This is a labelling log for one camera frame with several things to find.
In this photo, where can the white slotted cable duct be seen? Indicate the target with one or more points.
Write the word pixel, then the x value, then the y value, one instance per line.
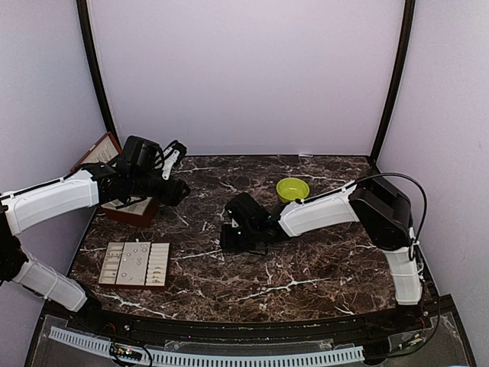
pixel 204 354

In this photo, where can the beige jewelry tray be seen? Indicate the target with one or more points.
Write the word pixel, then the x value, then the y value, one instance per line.
pixel 139 265

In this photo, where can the brown wooden jewelry box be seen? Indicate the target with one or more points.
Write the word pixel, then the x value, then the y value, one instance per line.
pixel 137 212

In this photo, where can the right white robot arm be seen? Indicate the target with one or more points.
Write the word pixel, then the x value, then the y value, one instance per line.
pixel 384 211

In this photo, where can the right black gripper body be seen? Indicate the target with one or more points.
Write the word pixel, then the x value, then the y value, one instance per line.
pixel 244 240

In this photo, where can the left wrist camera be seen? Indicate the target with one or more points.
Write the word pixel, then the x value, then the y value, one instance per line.
pixel 172 155

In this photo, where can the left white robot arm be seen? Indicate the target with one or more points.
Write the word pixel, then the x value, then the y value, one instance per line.
pixel 20 210

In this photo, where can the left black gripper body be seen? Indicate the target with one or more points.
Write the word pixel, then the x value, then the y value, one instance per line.
pixel 142 186

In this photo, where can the green plastic bowl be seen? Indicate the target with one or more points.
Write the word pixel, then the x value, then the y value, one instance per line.
pixel 290 189

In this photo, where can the black front rail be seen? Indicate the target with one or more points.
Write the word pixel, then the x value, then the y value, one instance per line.
pixel 263 314

